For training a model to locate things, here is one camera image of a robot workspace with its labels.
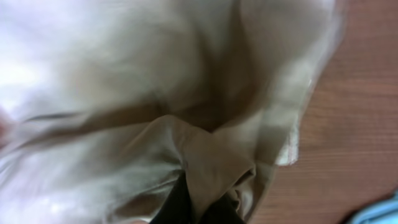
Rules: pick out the light blue t-shirt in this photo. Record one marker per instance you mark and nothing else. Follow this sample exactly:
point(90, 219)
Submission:
point(383, 212)

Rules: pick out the beige khaki shorts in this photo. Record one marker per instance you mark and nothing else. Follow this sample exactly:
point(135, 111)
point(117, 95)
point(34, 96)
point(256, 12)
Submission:
point(105, 104)

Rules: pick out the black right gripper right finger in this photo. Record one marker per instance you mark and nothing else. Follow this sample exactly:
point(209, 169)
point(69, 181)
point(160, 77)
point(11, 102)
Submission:
point(223, 211)

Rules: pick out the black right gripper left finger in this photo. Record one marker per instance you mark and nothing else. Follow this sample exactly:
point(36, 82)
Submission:
point(177, 209)

